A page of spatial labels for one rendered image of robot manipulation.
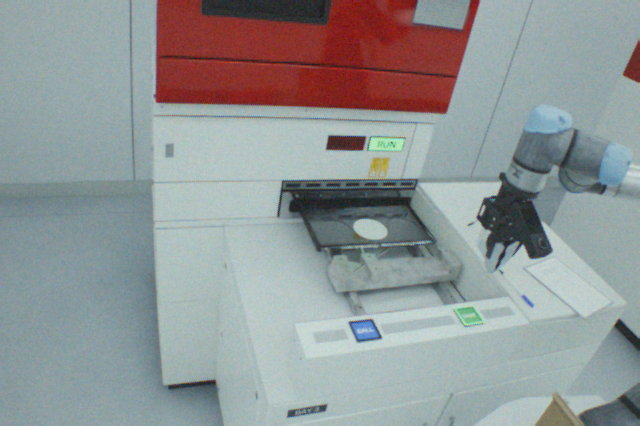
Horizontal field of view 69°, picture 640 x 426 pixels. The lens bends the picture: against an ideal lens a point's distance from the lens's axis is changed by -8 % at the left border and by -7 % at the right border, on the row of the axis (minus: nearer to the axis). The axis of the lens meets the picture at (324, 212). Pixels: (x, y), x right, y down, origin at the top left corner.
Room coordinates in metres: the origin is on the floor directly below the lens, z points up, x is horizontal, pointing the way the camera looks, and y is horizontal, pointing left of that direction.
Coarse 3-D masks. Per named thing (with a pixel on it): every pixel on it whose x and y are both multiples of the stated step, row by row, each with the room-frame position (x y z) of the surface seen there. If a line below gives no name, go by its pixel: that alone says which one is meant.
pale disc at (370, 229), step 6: (360, 222) 1.23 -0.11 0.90; (366, 222) 1.23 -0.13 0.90; (372, 222) 1.24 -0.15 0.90; (378, 222) 1.24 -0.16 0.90; (354, 228) 1.19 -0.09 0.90; (360, 228) 1.19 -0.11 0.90; (366, 228) 1.20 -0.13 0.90; (372, 228) 1.21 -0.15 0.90; (378, 228) 1.21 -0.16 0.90; (384, 228) 1.22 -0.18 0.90; (360, 234) 1.16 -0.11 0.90; (366, 234) 1.17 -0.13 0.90; (372, 234) 1.18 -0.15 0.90; (378, 234) 1.18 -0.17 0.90; (384, 234) 1.19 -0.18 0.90
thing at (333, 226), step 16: (304, 208) 1.24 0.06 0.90; (320, 208) 1.26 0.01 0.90; (336, 208) 1.28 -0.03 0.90; (352, 208) 1.29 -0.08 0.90; (368, 208) 1.31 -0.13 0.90; (384, 208) 1.33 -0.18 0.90; (400, 208) 1.35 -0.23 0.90; (320, 224) 1.17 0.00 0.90; (336, 224) 1.19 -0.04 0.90; (352, 224) 1.21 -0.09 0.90; (384, 224) 1.24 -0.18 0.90; (400, 224) 1.26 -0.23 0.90; (416, 224) 1.28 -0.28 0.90; (320, 240) 1.10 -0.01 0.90; (336, 240) 1.11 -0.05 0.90; (352, 240) 1.13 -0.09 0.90; (368, 240) 1.14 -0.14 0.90; (384, 240) 1.16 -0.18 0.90; (400, 240) 1.17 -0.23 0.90; (416, 240) 1.19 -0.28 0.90
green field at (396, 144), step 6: (372, 138) 1.34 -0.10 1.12; (378, 138) 1.35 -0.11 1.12; (384, 138) 1.36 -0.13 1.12; (390, 138) 1.37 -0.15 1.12; (396, 138) 1.38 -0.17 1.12; (402, 138) 1.38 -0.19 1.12; (372, 144) 1.35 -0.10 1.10; (378, 144) 1.35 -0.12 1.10; (384, 144) 1.36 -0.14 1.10; (390, 144) 1.37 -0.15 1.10; (396, 144) 1.38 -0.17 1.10; (402, 144) 1.38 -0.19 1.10; (396, 150) 1.38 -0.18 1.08
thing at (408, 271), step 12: (384, 264) 1.07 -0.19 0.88; (396, 264) 1.08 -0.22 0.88; (408, 264) 1.10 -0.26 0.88; (420, 264) 1.11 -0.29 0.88; (432, 264) 1.12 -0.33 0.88; (336, 276) 0.98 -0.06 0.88; (360, 276) 1.00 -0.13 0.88; (384, 276) 1.02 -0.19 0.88; (396, 276) 1.03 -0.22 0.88; (408, 276) 1.04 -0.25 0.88; (420, 276) 1.05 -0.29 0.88; (432, 276) 1.07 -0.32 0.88; (444, 276) 1.08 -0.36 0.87; (456, 276) 1.10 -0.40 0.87; (336, 288) 0.96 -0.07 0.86; (348, 288) 0.97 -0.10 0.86; (360, 288) 0.98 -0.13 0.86; (372, 288) 1.00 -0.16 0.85
